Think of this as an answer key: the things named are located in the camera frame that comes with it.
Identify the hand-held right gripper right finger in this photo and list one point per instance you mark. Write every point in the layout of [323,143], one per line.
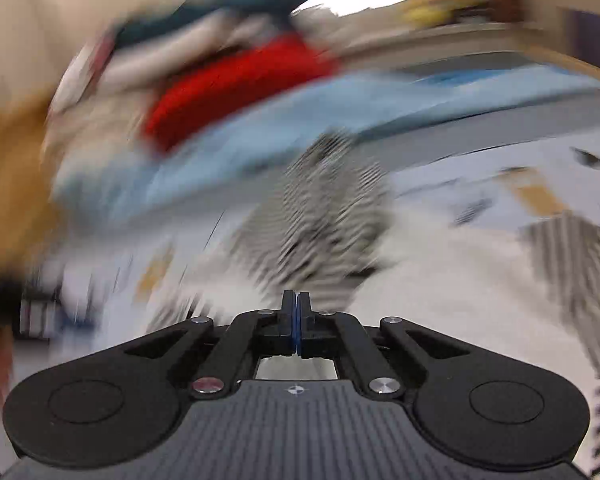
[304,320]

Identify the red knit cloth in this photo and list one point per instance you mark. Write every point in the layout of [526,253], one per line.
[220,85]

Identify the printed bed sheet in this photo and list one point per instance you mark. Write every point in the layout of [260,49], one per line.
[480,180]

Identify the light blue sheet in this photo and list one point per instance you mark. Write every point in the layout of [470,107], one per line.
[260,135]

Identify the purple board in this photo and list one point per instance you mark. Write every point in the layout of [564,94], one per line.
[590,45]

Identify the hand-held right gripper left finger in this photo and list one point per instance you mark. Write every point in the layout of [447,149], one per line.
[291,330]

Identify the cream folded blanket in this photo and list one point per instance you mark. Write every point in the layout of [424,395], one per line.
[95,125]

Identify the yellow bear plush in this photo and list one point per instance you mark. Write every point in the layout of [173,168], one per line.
[430,7]

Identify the white folded clothes, dark trim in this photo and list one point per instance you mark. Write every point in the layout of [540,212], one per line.
[180,45]

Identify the black white striped garment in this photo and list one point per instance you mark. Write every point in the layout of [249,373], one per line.
[320,220]

